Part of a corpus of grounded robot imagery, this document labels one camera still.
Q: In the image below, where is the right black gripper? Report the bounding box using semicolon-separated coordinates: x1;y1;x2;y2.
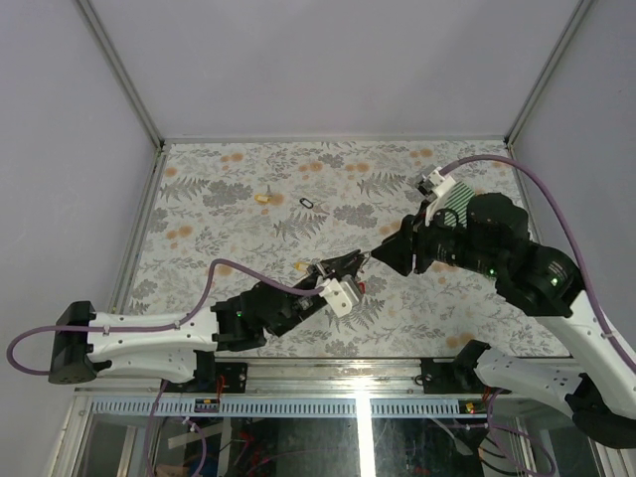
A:
370;197;503;276

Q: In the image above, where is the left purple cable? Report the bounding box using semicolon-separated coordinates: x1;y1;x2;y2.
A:
5;258;327;374

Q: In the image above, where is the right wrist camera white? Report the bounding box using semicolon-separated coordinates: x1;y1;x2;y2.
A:
416;166;458;226

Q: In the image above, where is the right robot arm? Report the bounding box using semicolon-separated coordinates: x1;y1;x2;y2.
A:
372;194;635;449

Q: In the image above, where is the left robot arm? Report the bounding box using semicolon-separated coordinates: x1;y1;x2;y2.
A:
48;250;369;393

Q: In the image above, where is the key with yellow tag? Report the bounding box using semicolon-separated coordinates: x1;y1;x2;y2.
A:
254;186;276;206

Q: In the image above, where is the large metal keyring with keys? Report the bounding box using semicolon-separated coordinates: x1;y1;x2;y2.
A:
356;251;371;294

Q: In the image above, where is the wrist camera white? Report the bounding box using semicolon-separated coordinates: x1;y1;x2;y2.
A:
416;166;458;226
319;275;363;318

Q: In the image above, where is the white slotted cable duct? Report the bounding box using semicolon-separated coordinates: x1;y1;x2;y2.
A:
90;396;486;418

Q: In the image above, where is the green striped folded cloth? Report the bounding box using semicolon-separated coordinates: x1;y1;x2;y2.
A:
442;182;475;228

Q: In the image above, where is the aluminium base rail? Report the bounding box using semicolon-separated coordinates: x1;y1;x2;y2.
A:
118;357;548;398

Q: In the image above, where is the purple cable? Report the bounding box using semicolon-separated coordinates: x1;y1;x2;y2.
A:
441;154;636;374
5;258;327;374

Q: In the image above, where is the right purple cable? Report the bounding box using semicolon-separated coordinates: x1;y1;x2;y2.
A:
441;154;636;374

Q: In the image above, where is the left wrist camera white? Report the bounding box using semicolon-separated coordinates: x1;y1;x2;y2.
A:
319;275;363;318

